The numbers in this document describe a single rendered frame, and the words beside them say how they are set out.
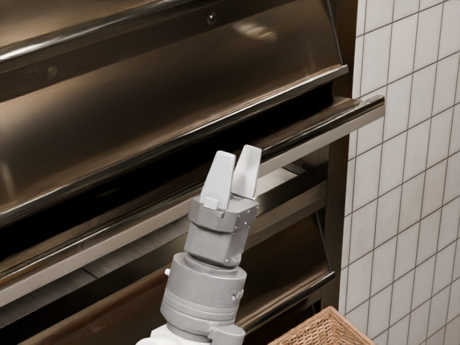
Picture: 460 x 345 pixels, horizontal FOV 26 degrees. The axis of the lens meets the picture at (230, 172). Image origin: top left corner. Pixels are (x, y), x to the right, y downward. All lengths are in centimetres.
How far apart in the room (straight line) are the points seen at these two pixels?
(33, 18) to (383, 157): 113
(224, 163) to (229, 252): 11
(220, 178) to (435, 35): 142
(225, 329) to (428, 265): 172
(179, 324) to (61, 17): 61
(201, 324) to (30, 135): 60
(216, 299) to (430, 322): 189
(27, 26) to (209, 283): 58
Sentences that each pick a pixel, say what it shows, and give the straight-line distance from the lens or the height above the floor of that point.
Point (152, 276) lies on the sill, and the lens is 194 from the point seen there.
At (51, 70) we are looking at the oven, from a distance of 161.
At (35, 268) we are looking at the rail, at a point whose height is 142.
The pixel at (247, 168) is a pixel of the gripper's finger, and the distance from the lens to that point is 119.
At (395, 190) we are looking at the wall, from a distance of 252.
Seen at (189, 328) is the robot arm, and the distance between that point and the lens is 114.
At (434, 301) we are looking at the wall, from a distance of 294.
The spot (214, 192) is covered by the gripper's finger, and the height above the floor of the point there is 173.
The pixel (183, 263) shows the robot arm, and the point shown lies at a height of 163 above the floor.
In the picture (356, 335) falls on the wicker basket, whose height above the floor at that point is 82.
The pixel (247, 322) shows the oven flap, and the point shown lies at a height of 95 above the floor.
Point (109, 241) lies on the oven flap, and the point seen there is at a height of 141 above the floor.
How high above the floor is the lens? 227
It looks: 29 degrees down
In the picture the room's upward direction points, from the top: straight up
